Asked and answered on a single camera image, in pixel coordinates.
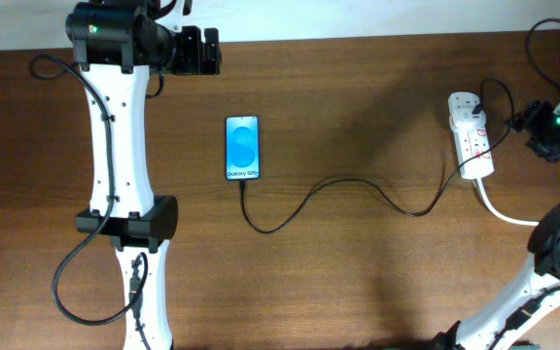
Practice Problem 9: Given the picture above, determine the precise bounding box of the black USB charging cable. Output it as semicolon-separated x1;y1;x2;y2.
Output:
238;78;516;235

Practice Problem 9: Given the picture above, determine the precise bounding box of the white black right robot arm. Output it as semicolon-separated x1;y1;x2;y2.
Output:
425;106;560;350

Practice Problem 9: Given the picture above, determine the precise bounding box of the white USB wall charger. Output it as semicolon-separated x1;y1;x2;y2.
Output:
447;91;486;132

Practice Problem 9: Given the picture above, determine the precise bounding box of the white power strip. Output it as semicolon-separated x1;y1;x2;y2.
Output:
446;92;496;181

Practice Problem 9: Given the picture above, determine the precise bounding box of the blue Samsung Galaxy smartphone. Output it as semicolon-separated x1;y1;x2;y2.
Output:
226;116;261;181

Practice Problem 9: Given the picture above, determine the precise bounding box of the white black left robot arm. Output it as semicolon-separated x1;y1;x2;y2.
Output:
65;1;222;349

